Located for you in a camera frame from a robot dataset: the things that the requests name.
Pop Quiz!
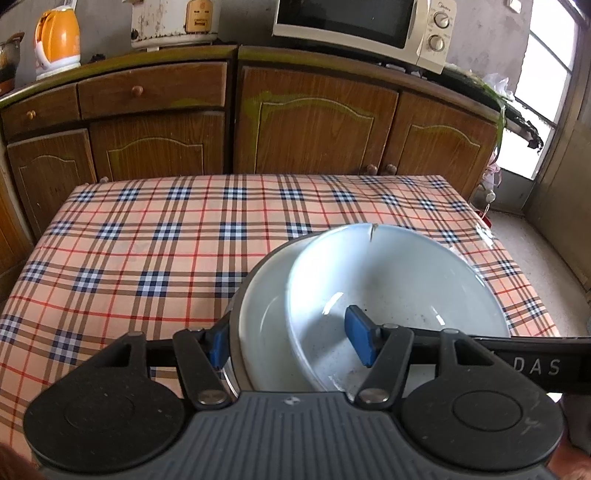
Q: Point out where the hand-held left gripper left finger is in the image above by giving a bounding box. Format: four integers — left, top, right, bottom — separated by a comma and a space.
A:
111, 316, 232, 411

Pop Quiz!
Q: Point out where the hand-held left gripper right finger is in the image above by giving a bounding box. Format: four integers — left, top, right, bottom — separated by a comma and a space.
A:
344, 305, 490, 411

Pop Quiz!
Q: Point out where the stainless steel bowl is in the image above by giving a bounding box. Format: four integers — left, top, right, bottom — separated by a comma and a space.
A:
222, 231, 324, 400

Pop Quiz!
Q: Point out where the small blue floral bowl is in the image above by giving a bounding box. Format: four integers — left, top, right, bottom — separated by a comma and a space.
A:
285, 224, 512, 393

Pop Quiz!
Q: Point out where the person's right forearm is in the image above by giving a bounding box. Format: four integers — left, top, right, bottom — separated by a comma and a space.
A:
561, 459, 591, 480

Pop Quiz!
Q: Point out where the person's left forearm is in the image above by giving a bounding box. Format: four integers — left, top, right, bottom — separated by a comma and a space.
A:
0, 445, 35, 480

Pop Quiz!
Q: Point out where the plaid tablecloth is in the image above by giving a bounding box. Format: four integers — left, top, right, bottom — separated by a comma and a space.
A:
0, 173, 561, 462

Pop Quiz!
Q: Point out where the beige panel door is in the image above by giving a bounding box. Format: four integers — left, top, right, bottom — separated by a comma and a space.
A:
536, 124, 591, 296

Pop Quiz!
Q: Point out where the wooden cabinet with drawers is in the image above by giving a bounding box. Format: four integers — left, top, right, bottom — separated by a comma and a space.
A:
0, 46, 240, 241

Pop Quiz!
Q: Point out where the black plastic bag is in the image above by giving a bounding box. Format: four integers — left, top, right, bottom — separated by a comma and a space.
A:
508, 108, 546, 151

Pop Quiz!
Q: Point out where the single-door wooden cabinet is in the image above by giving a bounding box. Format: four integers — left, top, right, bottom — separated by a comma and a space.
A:
0, 138, 35, 296

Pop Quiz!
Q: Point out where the green onion leaf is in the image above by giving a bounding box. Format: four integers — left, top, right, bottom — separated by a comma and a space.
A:
462, 69, 509, 153

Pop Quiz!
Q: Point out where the black tray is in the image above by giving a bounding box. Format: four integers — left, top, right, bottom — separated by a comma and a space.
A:
443, 65, 541, 144

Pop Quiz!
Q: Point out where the white plastic bag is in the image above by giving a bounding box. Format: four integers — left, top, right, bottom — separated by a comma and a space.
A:
485, 74, 513, 100

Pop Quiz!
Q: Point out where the grey door with window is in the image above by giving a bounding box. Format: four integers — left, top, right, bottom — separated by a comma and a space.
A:
499, 9, 583, 217

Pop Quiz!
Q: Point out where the cream microwave oven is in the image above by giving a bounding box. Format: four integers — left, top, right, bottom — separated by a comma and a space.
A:
272, 0, 458, 75

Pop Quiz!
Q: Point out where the white rice cooker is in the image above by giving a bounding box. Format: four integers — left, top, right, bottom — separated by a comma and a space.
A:
130, 0, 223, 51

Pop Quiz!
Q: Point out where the orange electric kettle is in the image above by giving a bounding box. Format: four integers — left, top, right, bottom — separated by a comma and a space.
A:
34, 7, 82, 82

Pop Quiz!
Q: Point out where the steel pot with lid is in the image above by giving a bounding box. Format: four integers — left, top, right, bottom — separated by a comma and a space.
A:
0, 31, 26, 95

